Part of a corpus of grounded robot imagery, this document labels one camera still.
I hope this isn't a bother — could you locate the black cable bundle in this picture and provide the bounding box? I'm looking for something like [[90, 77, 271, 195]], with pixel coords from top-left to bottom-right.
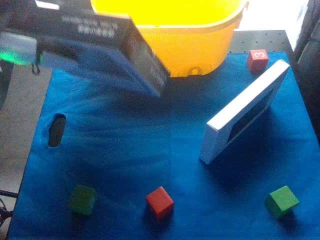
[[0, 189, 20, 226]]

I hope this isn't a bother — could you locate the dark blue calculator box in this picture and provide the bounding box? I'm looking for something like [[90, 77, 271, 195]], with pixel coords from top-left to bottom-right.
[[7, 0, 172, 99]]

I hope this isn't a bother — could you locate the white box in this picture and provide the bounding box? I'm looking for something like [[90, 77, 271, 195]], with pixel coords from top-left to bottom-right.
[[199, 59, 291, 165]]

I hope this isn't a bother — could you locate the red block with number three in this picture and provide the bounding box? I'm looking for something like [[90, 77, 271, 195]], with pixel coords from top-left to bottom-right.
[[246, 49, 270, 73]]

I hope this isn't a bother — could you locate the plain red wooden block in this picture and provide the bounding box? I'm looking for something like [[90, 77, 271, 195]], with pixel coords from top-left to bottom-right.
[[145, 186, 175, 221]]

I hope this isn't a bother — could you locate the blue cloth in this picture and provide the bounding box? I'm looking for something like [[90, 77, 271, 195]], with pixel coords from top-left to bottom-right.
[[8, 51, 320, 240]]

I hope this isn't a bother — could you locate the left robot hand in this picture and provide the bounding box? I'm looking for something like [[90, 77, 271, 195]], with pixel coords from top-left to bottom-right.
[[41, 36, 80, 62]]

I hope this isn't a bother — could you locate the yellow plastic bin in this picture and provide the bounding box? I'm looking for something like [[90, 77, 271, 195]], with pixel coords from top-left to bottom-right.
[[89, 0, 251, 79]]

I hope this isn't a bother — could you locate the dark background equipment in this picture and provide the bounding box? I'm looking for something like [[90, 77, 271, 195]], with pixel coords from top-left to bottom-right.
[[293, 0, 320, 116]]

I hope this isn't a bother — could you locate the green wooden block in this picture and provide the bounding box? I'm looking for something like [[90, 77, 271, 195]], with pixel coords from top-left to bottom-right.
[[68, 184, 98, 216], [264, 185, 300, 219]]

